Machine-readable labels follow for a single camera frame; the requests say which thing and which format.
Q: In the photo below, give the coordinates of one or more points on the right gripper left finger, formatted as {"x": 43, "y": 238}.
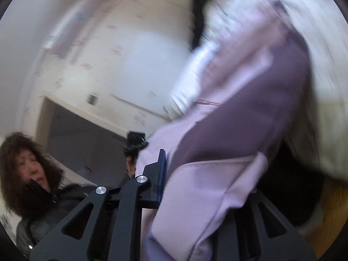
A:
{"x": 107, "y": 224}

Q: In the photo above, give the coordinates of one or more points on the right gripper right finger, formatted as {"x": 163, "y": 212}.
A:
{"x": 259, "y": 231}

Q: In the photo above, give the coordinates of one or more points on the lilac and purple jacket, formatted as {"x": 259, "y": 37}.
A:
{"x": 218, "y": 151}

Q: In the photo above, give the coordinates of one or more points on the person with brown hair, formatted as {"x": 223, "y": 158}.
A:
{"x": 31, "y": 188}

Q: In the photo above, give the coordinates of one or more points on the white striped duvet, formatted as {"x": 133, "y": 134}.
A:
{"x": 319, "y": 136}

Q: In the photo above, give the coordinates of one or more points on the black garment by wall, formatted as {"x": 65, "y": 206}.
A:
{"x": 198, "y": 20}

